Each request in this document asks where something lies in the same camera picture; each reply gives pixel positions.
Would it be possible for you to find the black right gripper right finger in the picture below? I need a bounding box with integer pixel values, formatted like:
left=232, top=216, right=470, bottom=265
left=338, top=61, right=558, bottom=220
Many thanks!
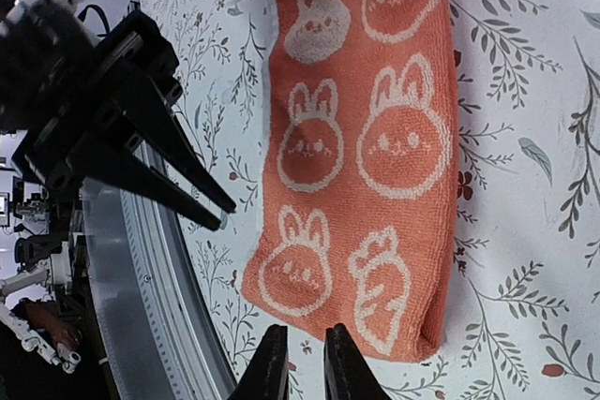
left=323, top=323, right=390, bottom=400

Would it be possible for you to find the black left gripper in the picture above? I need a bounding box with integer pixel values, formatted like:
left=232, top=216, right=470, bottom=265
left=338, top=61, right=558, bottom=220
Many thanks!
left=1, top=0, right=236, bottom=230

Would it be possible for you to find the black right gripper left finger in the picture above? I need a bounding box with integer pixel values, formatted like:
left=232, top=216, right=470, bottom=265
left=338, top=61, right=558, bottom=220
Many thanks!
left=238, top=324, right=289, bottom=400

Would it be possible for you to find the orange rabbit print towel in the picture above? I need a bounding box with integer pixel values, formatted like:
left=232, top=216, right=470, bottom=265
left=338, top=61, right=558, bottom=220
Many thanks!
left=241, top=0, right=458, bottom=363

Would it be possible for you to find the aluminium front rail frame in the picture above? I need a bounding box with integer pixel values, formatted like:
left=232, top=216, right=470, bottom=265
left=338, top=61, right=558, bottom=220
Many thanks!
left=69, top=141, right=240, bottom=400

